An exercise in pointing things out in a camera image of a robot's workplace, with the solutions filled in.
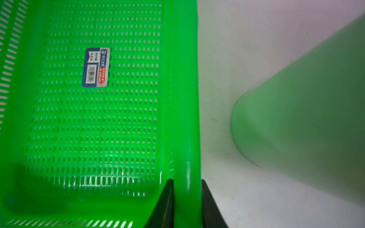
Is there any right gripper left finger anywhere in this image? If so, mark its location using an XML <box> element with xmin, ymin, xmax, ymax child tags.
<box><xmin>144</xmin><ymin>179</ymin><xmax>175</xmax><ymax>228</ymax></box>

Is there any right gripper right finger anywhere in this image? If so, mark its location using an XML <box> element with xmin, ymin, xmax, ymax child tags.
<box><xmin>202</xmin><ymin>180</ymin><xmax>228</xmax><ymax>228</ymax></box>

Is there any green plastic basket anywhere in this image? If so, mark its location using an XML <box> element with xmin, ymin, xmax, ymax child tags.
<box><xmin>1</xmin><ymin>1</ymin><xmax>202</xmax><ymax>228</ymax></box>

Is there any basket label sticker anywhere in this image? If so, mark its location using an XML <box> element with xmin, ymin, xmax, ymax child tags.
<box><xmin>82</xmin><ymin>47</ymin><xmax>110</xmax><ymax>88</ymax></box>

